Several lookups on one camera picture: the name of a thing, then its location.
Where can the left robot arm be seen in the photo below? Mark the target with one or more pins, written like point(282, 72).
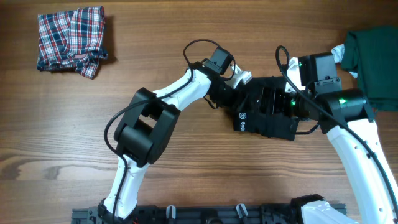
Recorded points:
point(146, 126)

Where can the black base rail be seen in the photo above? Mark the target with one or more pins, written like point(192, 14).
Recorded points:
point(266, 213)

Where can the dark green folded garment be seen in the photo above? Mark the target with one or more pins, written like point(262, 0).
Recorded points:
point(370, 55)

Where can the plaid folded cloth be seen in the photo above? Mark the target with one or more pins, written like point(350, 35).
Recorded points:
point(72, 40)

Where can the black garment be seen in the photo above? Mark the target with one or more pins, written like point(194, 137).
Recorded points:
point(249, 117)

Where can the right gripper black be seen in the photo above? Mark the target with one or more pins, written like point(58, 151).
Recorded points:
point(277, 94)

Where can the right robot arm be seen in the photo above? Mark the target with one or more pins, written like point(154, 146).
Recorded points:
point(347, 119)

